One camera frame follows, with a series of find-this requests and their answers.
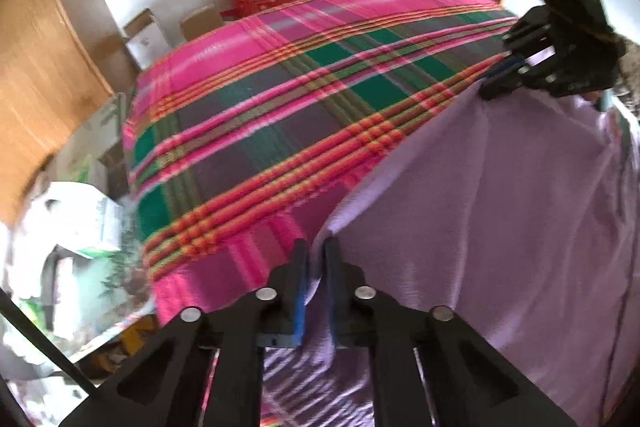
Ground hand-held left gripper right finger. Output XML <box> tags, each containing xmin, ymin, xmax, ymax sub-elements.
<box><xmin>324</xmin><ymin>237</ymin><xmax>576</xmax><ymax>427</ymax></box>

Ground side table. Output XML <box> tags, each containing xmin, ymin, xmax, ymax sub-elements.
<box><xmin>49</xmin><ymin>91</ymin><xmax>157</xmax><ymax>359</ymax></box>

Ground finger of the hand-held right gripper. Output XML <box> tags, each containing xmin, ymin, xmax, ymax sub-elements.
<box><xmin>480</xmin><ymin>52</ymin><xmax>555</xmax><ymax>100</ymax></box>
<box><xmin>502</xmin><ymin>7</ymin><xmax>555</xmax><ymax>58</ymax></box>

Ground pink green plaid blanket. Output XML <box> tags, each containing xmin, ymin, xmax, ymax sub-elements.
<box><xmin>122</xmin><ymin>0</ymin><xmax>522</xmax><ymax>427</ymax></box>

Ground white cardboard box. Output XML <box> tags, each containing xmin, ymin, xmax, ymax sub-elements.
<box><xmin>121</xmin><ymin>7</ymin><xmax>172</xmax><ymax>71</ymax></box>

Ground wooden wardrobe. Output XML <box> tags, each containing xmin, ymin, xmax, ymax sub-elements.
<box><xmin>0</xmin><ymin>0</ymin><xmax>117</xmax><ymax>229</ymax></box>

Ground red gift box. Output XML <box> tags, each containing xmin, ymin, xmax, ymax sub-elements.
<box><xmin>234</xmin><ymin>0</ymin><xmax>304</xmax><ymax>18</ymax></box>

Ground purple fleece pants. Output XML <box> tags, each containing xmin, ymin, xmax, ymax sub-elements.
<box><xmin>262</xmin><ymin>52</ymin><xmax>640</xmax><ymax>427</ymax></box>

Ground white green carton box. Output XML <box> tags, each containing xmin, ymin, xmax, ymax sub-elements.
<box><xmin>41</xmin><ymin>181</ymin><xmax>124</xmax><ymax>259</ymax></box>

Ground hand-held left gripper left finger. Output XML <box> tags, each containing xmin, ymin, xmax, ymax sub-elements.
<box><xmin>60</xmin><ymin>239</ymin><xmax>308</xmax><ymax>427</ymax></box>

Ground small brown cardboard box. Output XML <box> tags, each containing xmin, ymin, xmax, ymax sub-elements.
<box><xmin>179</xmin><ymin>3</ymin><xmax>227</xmax><ymax>44</ymax></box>

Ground black cable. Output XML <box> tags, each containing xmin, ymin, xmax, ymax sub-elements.
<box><xmin>0</xmin><ymin>288</ymin><xmax>102</xmax><ymax>401</ymax></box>

